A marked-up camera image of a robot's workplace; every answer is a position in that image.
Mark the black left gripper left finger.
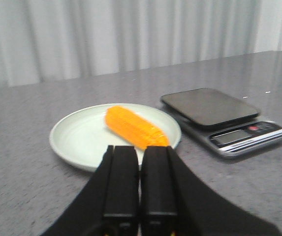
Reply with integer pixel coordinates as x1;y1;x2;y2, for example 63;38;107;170
43;146;139;236

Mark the white pleated curtain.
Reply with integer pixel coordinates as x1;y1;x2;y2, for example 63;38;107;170
0;0;282;88

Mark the silver black kitchen scale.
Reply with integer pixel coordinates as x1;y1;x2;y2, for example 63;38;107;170
160;88;282;159

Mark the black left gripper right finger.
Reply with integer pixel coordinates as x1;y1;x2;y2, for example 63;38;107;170
141;147;281;236

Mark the pale green round plate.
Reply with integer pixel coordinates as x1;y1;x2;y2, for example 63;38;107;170
49;103;182;172

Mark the orange corn cob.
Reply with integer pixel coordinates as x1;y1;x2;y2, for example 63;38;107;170
104;106;169;150

